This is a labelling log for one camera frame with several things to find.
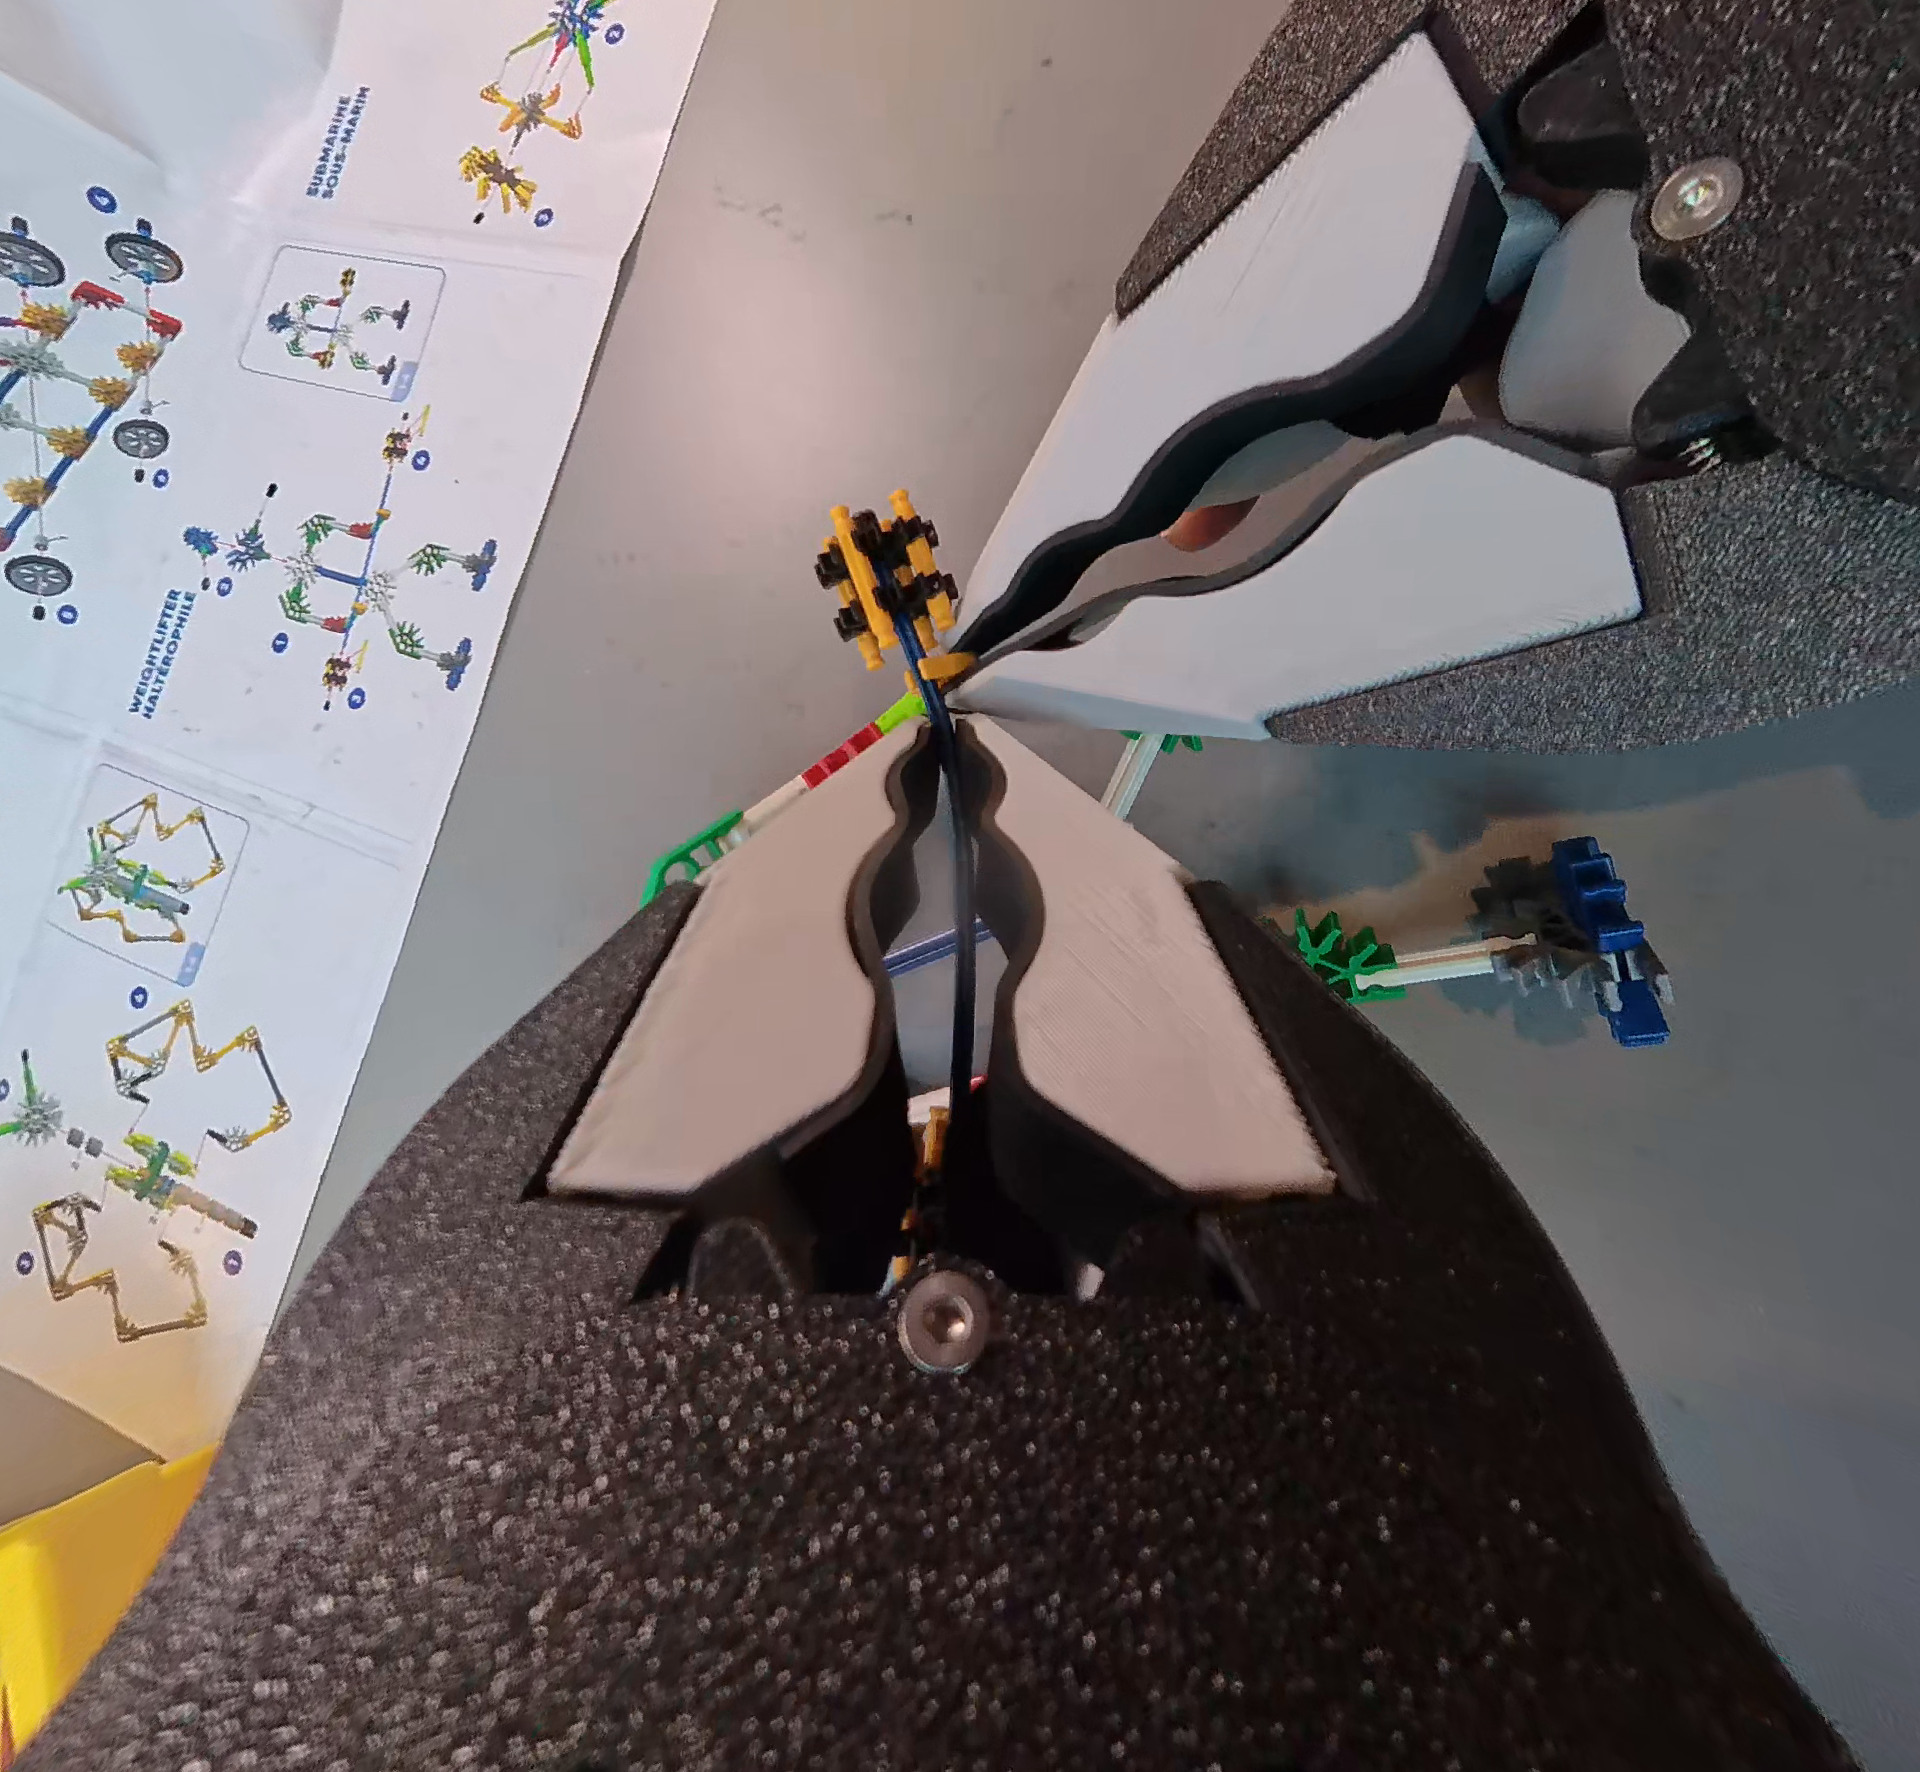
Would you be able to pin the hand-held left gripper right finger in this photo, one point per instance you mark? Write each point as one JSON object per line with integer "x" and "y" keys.
{"x": 1169, "y": 1037}

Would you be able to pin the multicoloured construction toy model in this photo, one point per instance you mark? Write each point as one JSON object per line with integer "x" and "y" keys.
{"x": 1589, "y": 886}

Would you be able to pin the white instruction sheet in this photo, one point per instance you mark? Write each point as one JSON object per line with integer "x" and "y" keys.
{"x": 510, "y": 451}

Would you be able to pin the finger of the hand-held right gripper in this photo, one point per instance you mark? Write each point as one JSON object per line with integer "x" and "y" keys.
{"x": 1290, "y": 258}
{"x": 1425, "y": 572}

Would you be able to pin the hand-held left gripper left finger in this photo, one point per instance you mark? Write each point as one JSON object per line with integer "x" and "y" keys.
{"x": 705, "y": 1037}

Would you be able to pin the lime green toy rod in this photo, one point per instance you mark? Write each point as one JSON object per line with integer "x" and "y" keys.
{"x": 899, "y": 712}

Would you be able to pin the small orange toy connector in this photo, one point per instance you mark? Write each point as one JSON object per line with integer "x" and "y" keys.
{"x": 942, "y": 670}

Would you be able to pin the person's right hand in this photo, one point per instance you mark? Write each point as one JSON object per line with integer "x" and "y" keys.
{"x": 1203, "y": 529}

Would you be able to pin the yellow plastic bin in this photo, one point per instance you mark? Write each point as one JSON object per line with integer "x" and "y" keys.
{"x": 75, "y": 1622}

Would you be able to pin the black orange toy wheel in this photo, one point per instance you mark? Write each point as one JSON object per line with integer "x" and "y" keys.
{"x": 857, "y": 572}
{"x": 933, "y": 1139}

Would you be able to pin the thin blue toy rod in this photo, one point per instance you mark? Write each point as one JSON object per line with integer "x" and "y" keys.
{"x": 959, "y": 903}

